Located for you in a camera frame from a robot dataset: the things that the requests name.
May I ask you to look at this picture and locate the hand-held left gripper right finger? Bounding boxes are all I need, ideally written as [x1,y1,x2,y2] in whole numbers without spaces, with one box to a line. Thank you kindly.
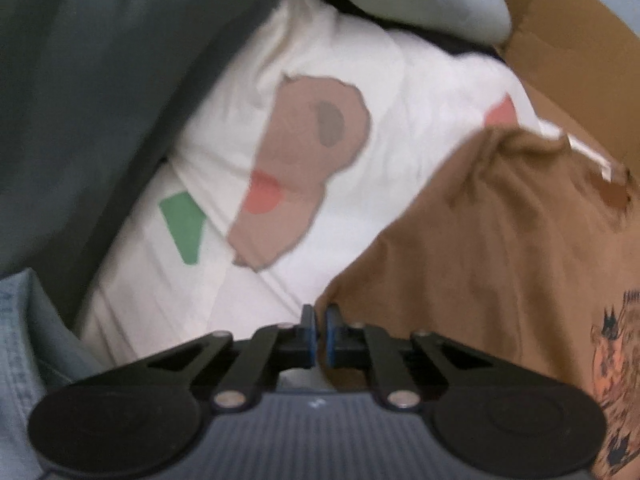
[325,304,516,412]

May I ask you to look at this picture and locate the cream bear print bed sheet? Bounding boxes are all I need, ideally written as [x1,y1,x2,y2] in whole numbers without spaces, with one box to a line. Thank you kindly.
[75,0,546,366]

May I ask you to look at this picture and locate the flattened cardboard sheet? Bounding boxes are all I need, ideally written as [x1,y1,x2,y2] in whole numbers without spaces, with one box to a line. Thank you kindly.
[470,0,640,181]

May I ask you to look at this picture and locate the brown printed t-shirt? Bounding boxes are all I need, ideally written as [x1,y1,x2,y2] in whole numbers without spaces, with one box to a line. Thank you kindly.
[315,125,640,480]

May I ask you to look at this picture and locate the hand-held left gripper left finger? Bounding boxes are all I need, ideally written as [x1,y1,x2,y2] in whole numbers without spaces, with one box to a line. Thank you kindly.
[125,304,316,413]

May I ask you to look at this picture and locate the blue-grey denim garment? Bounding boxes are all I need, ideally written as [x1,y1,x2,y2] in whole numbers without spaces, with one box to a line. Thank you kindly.
[0,267,121,480]

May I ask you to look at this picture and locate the dark grey blanket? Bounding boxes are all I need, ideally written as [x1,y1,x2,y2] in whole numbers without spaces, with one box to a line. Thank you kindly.
[0,0,296,321]

